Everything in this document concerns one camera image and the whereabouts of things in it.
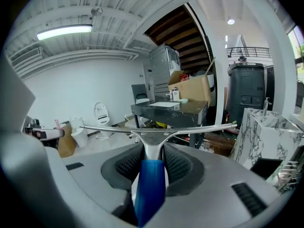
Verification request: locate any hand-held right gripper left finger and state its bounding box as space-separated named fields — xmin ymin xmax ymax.
xmin=101 ymin=142 xmax=145 ymax=190

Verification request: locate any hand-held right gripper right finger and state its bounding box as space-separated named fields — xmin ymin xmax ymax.
xmin=163 ymin=142 xmax=205 ymax=197

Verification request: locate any blue handled metal squeegee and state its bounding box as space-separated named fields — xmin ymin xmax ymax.
xmin=79 ymin=123 xmax=238 ymax=228

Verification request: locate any white toilet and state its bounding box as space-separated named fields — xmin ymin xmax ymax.
xmin=93 ymin=101 xmax=113 ymax=138

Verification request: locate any black marble table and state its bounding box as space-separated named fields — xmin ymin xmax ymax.
xmin=130 ymin=99 xmax=209 ymax=149

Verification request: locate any white sink basin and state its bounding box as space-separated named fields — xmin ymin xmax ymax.
xmin=148 ymin=101 xmax=181 ymax=109

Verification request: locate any grey office chair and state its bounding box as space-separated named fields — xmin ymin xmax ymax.
xmin=131 ymin=83 xmax=154 ymax=129

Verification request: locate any white marble block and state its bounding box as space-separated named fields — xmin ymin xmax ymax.
xmin=228 ymin=107 xmax=304 ymax=184

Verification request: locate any large open cardboard box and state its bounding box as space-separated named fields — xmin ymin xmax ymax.
xmin=168 ymin=70 xmax=212 ymax=108

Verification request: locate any dark grey cabinet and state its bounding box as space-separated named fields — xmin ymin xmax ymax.
xmin=226 ymin=62 xmax=266 ymax=128

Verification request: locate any stainless steel appliance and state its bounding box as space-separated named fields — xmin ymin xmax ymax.
xmin=149 ymin=44 xmax=181 ymax=100

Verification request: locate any chrome towel rack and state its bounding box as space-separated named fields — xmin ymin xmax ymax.
xmin=277 ymin=160 xmax=303 ymax=188

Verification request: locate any brown wooden staircase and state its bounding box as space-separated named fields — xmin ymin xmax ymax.
xmin=144 ymin=4 xmax=210 ymax=71

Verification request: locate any black metal railing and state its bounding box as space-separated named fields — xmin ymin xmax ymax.
xmin=225 ymin=46 xmax=272 ymax=59

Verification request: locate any long ceiling light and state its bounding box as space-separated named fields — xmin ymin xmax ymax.
xmin=36 ymin=24 xmax=93 ymax=41

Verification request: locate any wall air conditioner vent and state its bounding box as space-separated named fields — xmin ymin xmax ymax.
xmin=8 ymin=46 xmax=44 ymax=68

